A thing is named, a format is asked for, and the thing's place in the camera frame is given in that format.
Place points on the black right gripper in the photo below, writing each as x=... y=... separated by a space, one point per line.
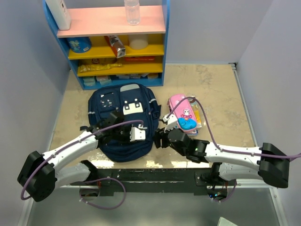
x=157 y=138

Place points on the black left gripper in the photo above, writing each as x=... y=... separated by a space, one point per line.
x=127 y=140

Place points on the pink cartoon pencil case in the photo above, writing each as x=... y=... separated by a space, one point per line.
x=184 y=113

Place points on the navy blue student backpack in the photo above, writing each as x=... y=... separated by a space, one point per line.
x=131 y=113

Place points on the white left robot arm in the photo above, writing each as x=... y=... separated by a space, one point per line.
x=42 y=173

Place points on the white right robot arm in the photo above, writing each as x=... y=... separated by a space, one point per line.
x=266 y=163

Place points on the orange snack bag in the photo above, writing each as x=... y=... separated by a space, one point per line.
x=116 y=45

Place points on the colourful children's book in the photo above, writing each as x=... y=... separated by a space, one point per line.
x=197 y=112

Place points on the yellow snack packet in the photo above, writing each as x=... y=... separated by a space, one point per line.
x=98 y=67

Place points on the orange flat box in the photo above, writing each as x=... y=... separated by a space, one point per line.
x=139 y=58

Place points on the blue wooden shelf unit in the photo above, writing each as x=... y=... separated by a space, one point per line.
x=103 y=49

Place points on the white round container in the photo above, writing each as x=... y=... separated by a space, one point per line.
x=138 y=41

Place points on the blue round tin can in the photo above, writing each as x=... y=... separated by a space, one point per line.
x=79 y=44

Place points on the white paper corner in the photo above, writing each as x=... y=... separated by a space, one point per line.
x=224 y=222

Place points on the clear plastic water bottle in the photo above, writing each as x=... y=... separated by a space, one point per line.
x=132 y=9

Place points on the white rectangular box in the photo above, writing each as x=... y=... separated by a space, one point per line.
x=60 y=13

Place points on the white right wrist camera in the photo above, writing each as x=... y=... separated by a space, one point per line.
x=170 y=122

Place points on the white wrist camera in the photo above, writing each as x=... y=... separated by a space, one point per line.
x=170 y=122
x=138 y=133

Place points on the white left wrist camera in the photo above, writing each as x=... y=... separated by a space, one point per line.
x=138 y=133

